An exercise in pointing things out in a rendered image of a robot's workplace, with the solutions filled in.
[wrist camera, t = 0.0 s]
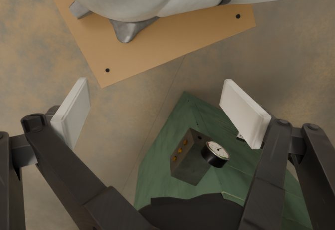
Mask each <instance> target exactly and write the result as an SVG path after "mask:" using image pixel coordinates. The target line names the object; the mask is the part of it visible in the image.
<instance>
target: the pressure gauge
mask: <svg viewBox="0 0 335 230"><path fill-rule="evenodd" d="M220 148H222V149H220ZM217 149H220V150H219V151H218V150H217ZM201 155H202V157H203V158H204V159H205V160H206V161H207V162H208V163H209V164H210V165H212V166H214V167H216V168H222V167H223V166H224V165H225V163H226V162H227V161H228V160H229V159H230V155H229V153H228V152H227V151H226V150H225V149H224V148H223V147H222V146H221V145H219V144H218V143H216V142H214V141H210V140H209V141H207V142H206V144H205V146H204V147H203V149H202V150H201Z"/></svg>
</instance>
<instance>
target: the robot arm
mask: <svg viewBox="0 0 335 230"><path fill-rule="evenodd" d="M269 1H276V0H75V1H74V2H73V3H72V5H71V6H70V7H69V8H70V9H69V10H70V12H71V13H72V15H73V16H74V17H77V18H78V19H82V18H84V17H86V16H88V15H91V14H93V13H96V14H98V15H100V16H103V17H106V18H108V20H109V21H110V23H111V24H112V26H113V29H114V31H115V35H116V38H117V39H118V40H119V41H120V42H122V43H129V42H130V41H132V39H133V38H134V37H135V35H136V34H137V33H138V32H139V31H141V30H142V29H144V28H145V27H147V26H148V25H150V24H151V23H153V22H154V21H156V20H157V19H159V18H161V17H166V16H171V15H175V14H180V13H185V12H190V11H194V10H199V9H204V8H209V7H214V6H221V5H230V4H251V3H261V2H269ZM219 105H220V106H221V107H222V109H223V110H224V112H225V113H226V114H227V116H228V117H229V118H230V120H231V121H232V123H233V124H234V125H235V127H236V128H237V129H238V131H239V132H240V134H241V135H242V136H243V138H244V139H245V141H246V142H247V143H248V145H249V146H250V147H251V149H260V147H261V144H262V142H264V146H263V149H262V151H261V154H260V158H259V161H258V164H257V167H256V170H255V173H254V176H253V179H252V182H251V184H250V187H249V190H248V193H247V196H246V199H245V202H244V205H243V206H241V205H240V204H238V203H236V202H234V201H232V200H228V199H224V198H223V195H222V193H208V194H202V195H199V196H197V197H194V198H191V199H181V198H175V197H155V198H151V199H150V204H148V205H146V206H144V207H142V208H140V209H139V210H136V209H135V208H134V207H133V206H132V205H131V204H130V203H129V202H128V201H127V200H126V199H125V198H124V197H123V196H122V195H121V194H120V193H119V192H118V191H117V190H116V189H115V188H114V187H113V186H109V187H106V186H105V185H104V184H103V183H102V182H101V180H100V179H99V178H98V177H97V176H96V175H95V174H94V173H93V172H92V171H91V170H90V169H89V168H88V167H87V166H86V165H85V164H84V163H83V162H82V161H81V160H80V158H79V157H78V156H77V155H76V154H75V153H74V152H73V150H74V148H75V145H76V143H77V140H78V138H79V135H80V133H81V130H82V128H83V125H84V123H85V120H86V118H87V115H88V112H89V110H90V107H91V100H90V93H89V86H88V79H87V78H81V77H80V78H79V79H78V80H77V82H76V83H75V85H74V86H73V88H72V89H71V91H70V92H69V94H68V95H67V97H66V98H65V100H64V101H63V103H62V104H61V105H54V106H52V107H51V108H49V110H48V111H47V112H46V114H41V113H34V114H29V115H26V116H25V117H23V118H22V119H21V121H20V122H21V125H22V128H23V131H24V134H21V135H17V136H12V137H10V136H9V134H8V132H5V131H0V230H26V225H25V210H24V196H23V182H22V167H25V166H28V165H32V164H35V165H36V167H37V168H38V170H39V171H40V173H41V174H42V176H43V177H44V178H45V180H46V181H47V183H48V184H49V186H50V187H51V189H52V190H53V191H54V193H55V194H56V196H57V197H58V199H59V200H60V202H61V203H62V205H63V206H64V207H65V209H66V210H67V212H68V213H69V215H70V216H71V218H72V219H73V221H74V222H75V223H76V225H77V226H78V227H79V229H80V230H280V227H281V219H282V212H283V205H284V198H285V189H283V185H284V179H285V173H286V166H287V160H288V153H291V157H292V160H293V164H294V167H295V170H296V174H297V177H298V180H299V184H300V187H301V190H302V194H303V197H304V201H305V204H306V208H307V211H308V214H309V218H310V221H311V225H312V228H313V230H335V149H334V147H333V146H332V144H331V142H330V141H329V139H328V137H327V135H326V134H325V132H324V131H323V129H322V128H320V127H319V126H317V125H315V124H311V123H305V124H303V126H302V128H297V127H293V126H292V124H291V123H289V122H288V121H286V120H283V119H276V118H275V117H274V116H273V115H272V114H271V113H270V112H269V111H268V110H266V109H265V108H264V107H263V106H262V105H260V104H258V103H256V102H255V101H254V100H253V99H252V98H251V97H250V96H249V95H248V94H246V93H245V92H244V91H243V90H242V89H241V88H240V87H239V86H238V85H237V84H236V83H235V82H234V81H232V80H231V79H226V80H225V81H224V85H223V90H222V94H221V99H220V104H219Z"/></svg>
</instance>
